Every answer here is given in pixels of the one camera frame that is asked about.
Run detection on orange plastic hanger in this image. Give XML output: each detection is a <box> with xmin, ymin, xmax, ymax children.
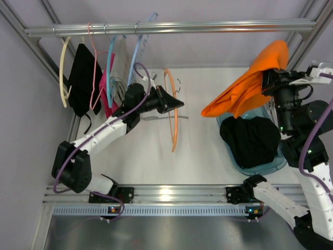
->
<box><xmin>163</xmin><ymin>68</ymin><xmax>178</xmax><ymax>152</ymax></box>

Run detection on orange trousers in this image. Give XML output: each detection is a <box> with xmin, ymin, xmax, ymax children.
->
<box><xmin>201</xmin><ymin>40</ymin><xmax>289</xmax><ymax>118</ymax></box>

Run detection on light blue plastic hanger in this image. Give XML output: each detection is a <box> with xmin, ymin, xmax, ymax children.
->
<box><xmin>127</xmin><ymin>11</ymin><xmax>159</xmax><ymax>86</ymax></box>

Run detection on black trousers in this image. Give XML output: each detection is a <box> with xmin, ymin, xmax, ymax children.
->
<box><xmin>220</xmin><ymin>117</ymin><xmax>281</xmax><ymax>169</ymax></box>
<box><xmin>68</xmin><ymin>43</ymin><xmax>103</xmax><ymax>118</ymax></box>

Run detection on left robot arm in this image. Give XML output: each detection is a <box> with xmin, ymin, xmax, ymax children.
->
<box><xmin>52</xmin><ymin>83</ymin><xmax>184</xmax><ymax>196</ymax></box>

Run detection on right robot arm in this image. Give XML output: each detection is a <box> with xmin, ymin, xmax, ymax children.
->
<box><xmin>241</xmin><ymin>65</ymin><xmax>332</xmax><ymax>249</ymax></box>

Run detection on magenta trousers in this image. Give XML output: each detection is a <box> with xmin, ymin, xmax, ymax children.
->
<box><xmin>99</xmin><ymin>53</ymin><xmax>120</xmax><ymax>118</ymax></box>

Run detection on teal plastic hanger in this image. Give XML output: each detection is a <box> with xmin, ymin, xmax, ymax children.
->
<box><xmin>106</xmin><ymin>35</ymin><xmax>120</xmax><ymax>109</ymax></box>

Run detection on beige grey trousers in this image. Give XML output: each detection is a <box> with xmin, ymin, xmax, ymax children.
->
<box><xmin>110</xmin><ymin>36</ymin><xmax>130</xmax><ymax>106</ymax></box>

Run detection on black trousers on cream hanger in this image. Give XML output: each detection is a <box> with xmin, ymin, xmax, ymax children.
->
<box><xmin>68</xmin><ymin>43</ymin><xmax>103</xmax><ymax>118</ymax></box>

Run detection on cream plastic hanger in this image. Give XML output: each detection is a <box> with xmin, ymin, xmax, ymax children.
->
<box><xmin>59</xmin><ymin>36</ymin><xmax>72</xmax><ymax>108</ymax></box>

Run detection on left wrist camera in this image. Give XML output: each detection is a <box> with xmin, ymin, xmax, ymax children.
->
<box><xmin>143</xmin><ymin>72</ymin><xmax>157</xmax><ymax>89</ymax></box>

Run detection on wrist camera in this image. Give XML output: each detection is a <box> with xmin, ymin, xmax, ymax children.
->
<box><xmin>143</xmin><ymin>72</ymin><xmax>157</xmax><ymax>89</ymax></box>
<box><xmin>290</xmin><ymin>61</ymin><xmax>332</xmax><ymax>85</ymax></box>

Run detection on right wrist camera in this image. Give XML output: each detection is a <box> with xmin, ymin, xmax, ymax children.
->
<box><xmin>290</xmin><ymin>61</ymin><xmax>332</xmax><ymax>85</ymax></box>

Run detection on pink wire hanger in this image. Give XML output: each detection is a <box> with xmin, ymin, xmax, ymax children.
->
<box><xmin>87</xmin><ymin>22</ymin><xmax>107</xmax><ymax>111</ymax></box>

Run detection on aluminium frame posts right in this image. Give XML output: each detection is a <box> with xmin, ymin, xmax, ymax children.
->
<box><xmin>253</xmin><ymin>0</ymin><xmax>333</xmax><ymax>105</ymax></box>

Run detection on aluminium frame posts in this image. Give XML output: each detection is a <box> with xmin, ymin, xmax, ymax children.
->
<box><xmin>0</xmin><ymin>0</ymin><xmax>79</xmax><ymax>89</ymax></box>
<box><xmin>253</xmin><ymin>0</ymin><xmax>333</xmax><ymax>105</ymax></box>

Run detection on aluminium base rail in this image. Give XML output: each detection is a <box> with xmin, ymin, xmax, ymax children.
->
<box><xmin>42</xmin><ymin>184</ymin><xmax>239</xmax><ymax>206</ymax></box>

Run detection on slotted cable duct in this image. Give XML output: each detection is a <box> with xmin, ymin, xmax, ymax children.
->
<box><xmin>53</xmin><ymin>205</ymin><xmax>263</xmax><ymax>216</ymax></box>

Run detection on silver aluminium hanging rail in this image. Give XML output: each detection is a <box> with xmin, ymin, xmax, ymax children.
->
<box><xmin>24</xmin><ymin>18</ymin><xmax>316</xmax><ymax>38</ymax></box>

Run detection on aluminium frame posts left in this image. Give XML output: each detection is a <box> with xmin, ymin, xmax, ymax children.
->
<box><xmin>0</xmin><ymin>0</ymin><xmax>79</xmax><ymax>89</ymax></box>

